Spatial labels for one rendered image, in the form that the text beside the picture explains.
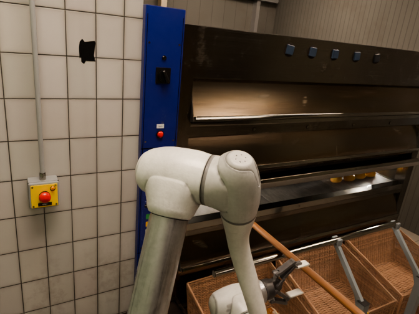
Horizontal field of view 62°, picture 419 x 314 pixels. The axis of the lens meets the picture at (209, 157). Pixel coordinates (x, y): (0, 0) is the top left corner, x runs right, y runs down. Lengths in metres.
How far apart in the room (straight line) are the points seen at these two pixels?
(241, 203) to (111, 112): 0.75
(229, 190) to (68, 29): 0.82
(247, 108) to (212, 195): 0.90
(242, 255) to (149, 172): 0.36
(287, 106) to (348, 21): 3.78
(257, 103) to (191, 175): 0.94
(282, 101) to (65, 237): 1.18
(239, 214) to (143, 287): 0.29
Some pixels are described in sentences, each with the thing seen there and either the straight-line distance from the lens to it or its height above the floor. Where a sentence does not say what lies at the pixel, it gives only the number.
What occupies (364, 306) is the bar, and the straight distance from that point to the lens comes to 1.91.
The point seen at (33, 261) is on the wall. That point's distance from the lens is 1.63.
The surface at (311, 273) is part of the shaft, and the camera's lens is 1.55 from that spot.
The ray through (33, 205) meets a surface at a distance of 1.42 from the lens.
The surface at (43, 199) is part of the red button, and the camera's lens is 1.38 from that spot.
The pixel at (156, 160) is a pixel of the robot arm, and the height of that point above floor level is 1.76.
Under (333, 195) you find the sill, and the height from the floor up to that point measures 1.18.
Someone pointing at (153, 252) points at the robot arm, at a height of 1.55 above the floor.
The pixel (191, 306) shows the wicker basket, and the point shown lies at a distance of 1.94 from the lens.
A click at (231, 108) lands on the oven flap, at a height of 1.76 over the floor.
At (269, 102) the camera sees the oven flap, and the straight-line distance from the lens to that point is 1.76.
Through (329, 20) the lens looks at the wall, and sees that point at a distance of 5.72.
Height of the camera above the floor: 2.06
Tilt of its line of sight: 19 degrees down
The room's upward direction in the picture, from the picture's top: 6 degrees clockwise
